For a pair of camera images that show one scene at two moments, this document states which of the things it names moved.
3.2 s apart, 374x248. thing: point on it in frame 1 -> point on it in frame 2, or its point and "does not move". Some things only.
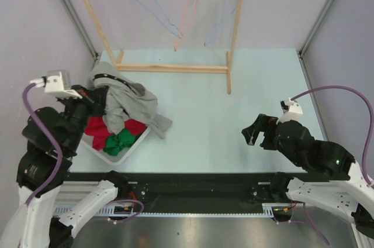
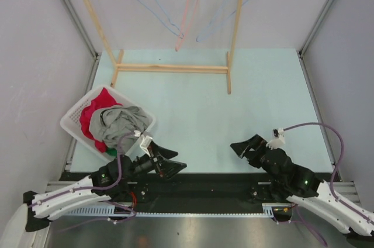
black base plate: (170, 188) does not move
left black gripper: (96, 97) -> (167, 168)
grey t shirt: (127, 100) -> (111, 124)
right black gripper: (263, 123) -> (255, 143)
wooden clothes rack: (227, 69) does not move
